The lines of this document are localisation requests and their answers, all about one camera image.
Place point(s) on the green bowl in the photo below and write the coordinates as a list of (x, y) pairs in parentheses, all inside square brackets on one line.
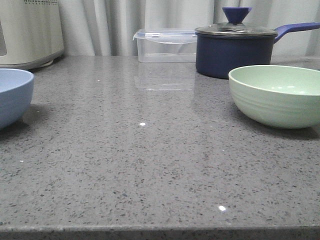
[(278, 96)]

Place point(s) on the blue bowl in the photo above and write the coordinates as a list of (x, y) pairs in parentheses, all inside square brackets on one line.
[(16, 93)]

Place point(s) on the clear plastic food container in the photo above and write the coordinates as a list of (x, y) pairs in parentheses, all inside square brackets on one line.
[(166, 45)]

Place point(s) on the dark blue saucepan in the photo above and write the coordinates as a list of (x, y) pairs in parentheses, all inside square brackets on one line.
[(216, 56)]

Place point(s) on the white curtain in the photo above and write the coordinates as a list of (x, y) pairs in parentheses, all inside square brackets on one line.
[(107, 27)]

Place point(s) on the glass lid blue knob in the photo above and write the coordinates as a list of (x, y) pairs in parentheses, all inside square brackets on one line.
[(235, 27)]

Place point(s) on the cream toaster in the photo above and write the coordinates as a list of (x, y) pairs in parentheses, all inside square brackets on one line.
[(30, 33)]

